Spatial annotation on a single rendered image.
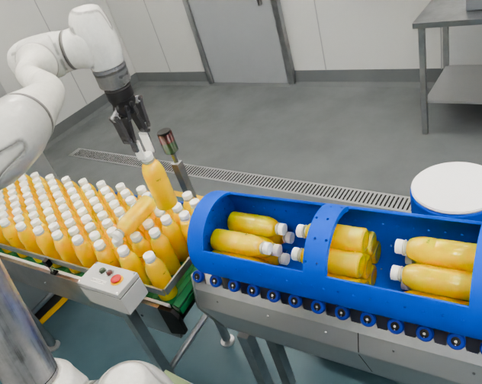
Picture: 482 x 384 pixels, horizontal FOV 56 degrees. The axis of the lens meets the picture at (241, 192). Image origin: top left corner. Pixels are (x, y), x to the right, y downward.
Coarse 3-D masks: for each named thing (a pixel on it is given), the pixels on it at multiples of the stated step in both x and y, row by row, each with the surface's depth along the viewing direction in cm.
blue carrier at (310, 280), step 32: (224, 192) 150; (192, 224) 142; (224, 224) 159; (288, 224) 154; (320, 224) 122; (352, 224) 140; (384, 224) 134; (416, 224) 127; (448, 224) 121; (480, 224) 111; (192, 256) 144; (224, 256) 136; (320, 256) 119; (384, 256) 137; (480, 256) 101; (288, 288) 129; (320, 288) 121; (352, 288) 116; (384, 288) 111; (480, 288) 99; (416, 320) 111; (448, 320) 105; (480, 320) 100
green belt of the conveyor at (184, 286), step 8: (0, 248) 220; (16, 256) 211; (192, 264) 174; (80, 272) 188; (192, 272) 170; (184, 280) 168; (184, 288) 165; (192, 288) 165; (152, 296) 166; (176, 296) 162; (184, 296) 162; (192, 296) 164; (176, 304) 160; (184, 304) 161
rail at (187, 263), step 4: (188, 260) 165; (184, 264) 163; (188, 264) 165; (180, 268) 162; (184, 268) 163; (176, 272) 160; (180, 272) 161; (184, 272) 163; (176, 276) 160; (180, 276) 161; (172, 280) 158; (176, 280) 160; (168, 284) 157; (172, 284) 158; (164, 288) 156; (168, 288) 156; (172, 288) 159; (168, 292) 157
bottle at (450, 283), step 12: (408, 264) 115; (420, 264) 113; (408, 276) 113; (420, 276) 111; (432, 276) 109; (444, 276) 108; (456, 276) 107; (468, 276) 106; (420, 288) 111; (432, 288) 109; (444, 288) 108; (456, 288) 106; (468, 288) 105; (468, 300) 106
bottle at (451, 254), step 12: (420, 240) 114; (432, 240) 113; (444, 240) 112; (408, 252) 115; (420, 252) 113; (432, 252) 111; (444, 252) 110; (456, 252) 109; (468, 252) 107; (432, 264) 113; (444, 264) 111; (456, 264) 109; (468, 264) 107
